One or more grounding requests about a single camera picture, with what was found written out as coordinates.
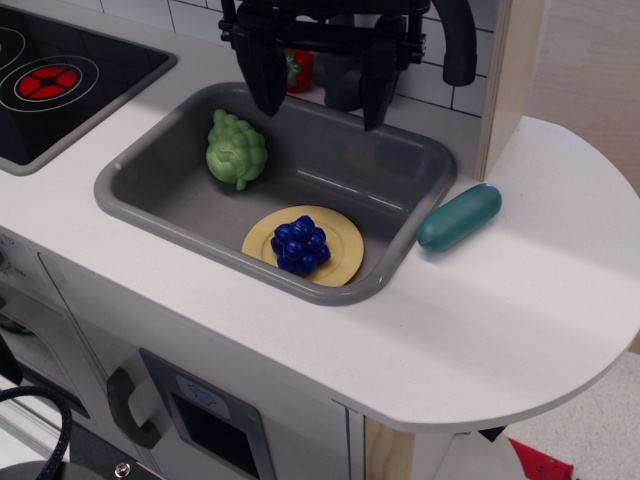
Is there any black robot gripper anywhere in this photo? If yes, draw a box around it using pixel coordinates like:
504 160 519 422
218 1 430 131

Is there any blue toy blueberries cluster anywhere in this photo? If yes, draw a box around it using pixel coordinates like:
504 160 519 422
270 215 332 277

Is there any yellow toy plate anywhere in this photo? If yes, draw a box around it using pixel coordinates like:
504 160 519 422
242 205 364 287

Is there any grey plastic sink basin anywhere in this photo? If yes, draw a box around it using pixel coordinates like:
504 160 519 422
94 83 456 306

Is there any black toy faucet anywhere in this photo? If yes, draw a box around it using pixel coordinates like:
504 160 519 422
313 1 490 117

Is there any red toy pepper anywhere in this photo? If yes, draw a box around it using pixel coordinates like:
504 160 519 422
285 49 315 93

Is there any green toy lettuce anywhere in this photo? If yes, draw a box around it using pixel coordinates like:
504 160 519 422
205 109 268 191

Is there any light wooden side panel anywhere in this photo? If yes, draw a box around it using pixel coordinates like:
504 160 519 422
474 0 549 181

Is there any teal toy cucumber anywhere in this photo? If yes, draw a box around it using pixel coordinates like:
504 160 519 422
417 183 502 253

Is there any black toy stovetop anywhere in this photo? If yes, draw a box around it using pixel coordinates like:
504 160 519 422
1 6 177 176

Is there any white toy oven door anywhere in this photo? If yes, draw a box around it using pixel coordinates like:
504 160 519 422
41 254 365 479

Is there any red object on floor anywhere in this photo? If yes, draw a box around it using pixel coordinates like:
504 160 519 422
509 438 574 480

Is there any black oven door handle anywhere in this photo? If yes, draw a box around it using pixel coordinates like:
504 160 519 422
106 368 161 450

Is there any black cable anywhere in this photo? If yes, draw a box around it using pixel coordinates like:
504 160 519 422
0 385 74 480

